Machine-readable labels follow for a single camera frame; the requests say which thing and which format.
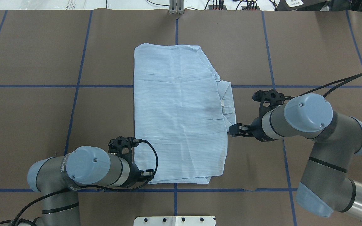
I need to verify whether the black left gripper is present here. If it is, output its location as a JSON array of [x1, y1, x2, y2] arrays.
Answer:
[[126, 163, 155, 188]]

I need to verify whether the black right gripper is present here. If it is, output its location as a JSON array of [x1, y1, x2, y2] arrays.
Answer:
[[229, 117, 267, 143]]

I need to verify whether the light blue button shirt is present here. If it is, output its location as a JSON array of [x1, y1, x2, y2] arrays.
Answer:
[[133, 43, 236, 184]]

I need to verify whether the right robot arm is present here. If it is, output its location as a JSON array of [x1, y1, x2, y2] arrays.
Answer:
[[229, 90, 362, 222]]

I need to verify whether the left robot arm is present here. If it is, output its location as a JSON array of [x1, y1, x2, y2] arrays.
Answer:
[[0, 146, 156, 226]]

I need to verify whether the white central pillar base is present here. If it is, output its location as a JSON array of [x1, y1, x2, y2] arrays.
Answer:
[[133, 216, 217, 226]]

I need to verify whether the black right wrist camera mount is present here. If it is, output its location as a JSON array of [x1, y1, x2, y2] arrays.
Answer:
[[252, 89, 287, 116]]

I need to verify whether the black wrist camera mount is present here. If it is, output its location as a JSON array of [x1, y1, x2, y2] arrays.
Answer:
[[108, 136, 142, 158], [252, 89, 287, 116]]

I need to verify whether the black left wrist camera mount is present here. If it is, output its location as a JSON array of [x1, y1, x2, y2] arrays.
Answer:
[[108, 136, 142, 158]]

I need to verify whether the aluminium frame post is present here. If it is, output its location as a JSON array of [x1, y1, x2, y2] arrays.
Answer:
[[169, 0, 185, 15]]

